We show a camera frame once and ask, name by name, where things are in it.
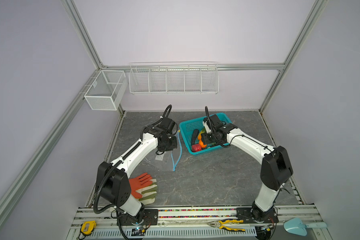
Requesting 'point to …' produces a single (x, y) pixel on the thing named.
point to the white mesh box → (108, 90)
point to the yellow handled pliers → (219, 223)
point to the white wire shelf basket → (173, 78)
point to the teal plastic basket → (186, 128)
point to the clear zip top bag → (167, 160)
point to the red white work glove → (143, 187)
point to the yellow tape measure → (87, 227)
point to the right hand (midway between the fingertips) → (206, 138)
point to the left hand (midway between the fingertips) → (173, 148)
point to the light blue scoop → (295, 225)
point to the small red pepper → (196, 147)
